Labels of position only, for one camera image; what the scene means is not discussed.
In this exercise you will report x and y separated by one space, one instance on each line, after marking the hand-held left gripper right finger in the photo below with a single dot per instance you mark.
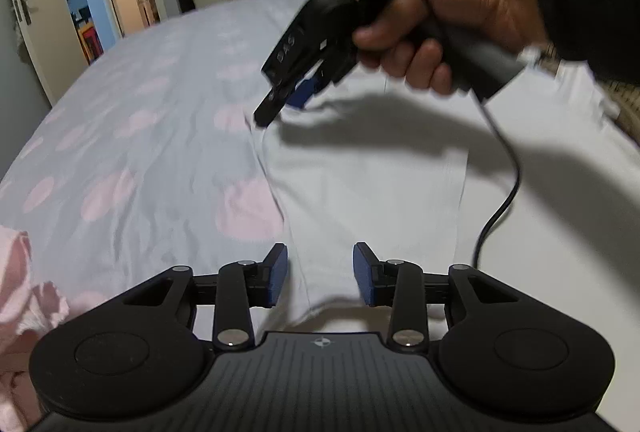
364 274

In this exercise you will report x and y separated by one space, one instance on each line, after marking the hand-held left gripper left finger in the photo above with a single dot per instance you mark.
277 274

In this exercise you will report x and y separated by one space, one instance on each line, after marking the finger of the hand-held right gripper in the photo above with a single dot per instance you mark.
304 93
267 109

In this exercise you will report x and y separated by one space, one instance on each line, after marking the white t-shirt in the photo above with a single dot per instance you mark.
375 192

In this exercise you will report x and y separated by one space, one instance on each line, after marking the person's right hand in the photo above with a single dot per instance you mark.
480 2

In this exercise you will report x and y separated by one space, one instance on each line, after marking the bed with pink dotted sheet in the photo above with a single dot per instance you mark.
150 137

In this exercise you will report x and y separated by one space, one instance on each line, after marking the red stool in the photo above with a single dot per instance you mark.
91 43

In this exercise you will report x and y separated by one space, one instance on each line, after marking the white door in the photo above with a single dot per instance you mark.
35 37

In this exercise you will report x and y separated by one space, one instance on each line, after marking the light pink garment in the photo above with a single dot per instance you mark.
25 302

